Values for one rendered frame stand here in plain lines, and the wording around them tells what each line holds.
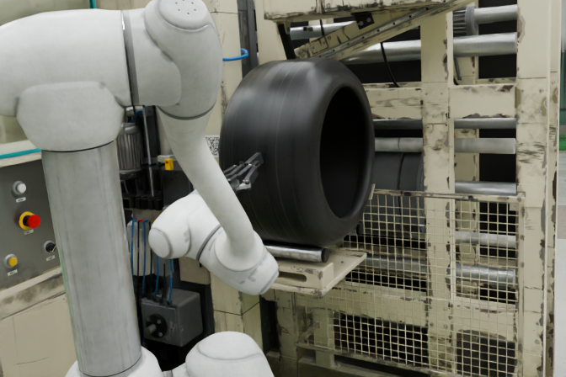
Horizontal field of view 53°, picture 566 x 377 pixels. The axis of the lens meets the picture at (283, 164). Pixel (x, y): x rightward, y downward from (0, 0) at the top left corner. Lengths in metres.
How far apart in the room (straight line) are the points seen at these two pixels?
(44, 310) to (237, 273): 0.79
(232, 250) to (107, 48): 0.55
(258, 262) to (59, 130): 0.57
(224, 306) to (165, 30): 1.46
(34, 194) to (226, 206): 0.87
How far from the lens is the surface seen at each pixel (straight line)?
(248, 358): 1.02
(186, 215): 1.26
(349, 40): 2.09
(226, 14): 1.93
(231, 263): 1.20
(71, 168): 0.82
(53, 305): 1.86
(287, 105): 1.58
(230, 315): 2.09
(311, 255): 1.74
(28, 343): 1.84
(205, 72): 0.80
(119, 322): 0.93
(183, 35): 0.76
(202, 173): 1.02
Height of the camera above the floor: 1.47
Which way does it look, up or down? 10 degrees down
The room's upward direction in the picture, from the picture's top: 4 degrees counter-clockwise
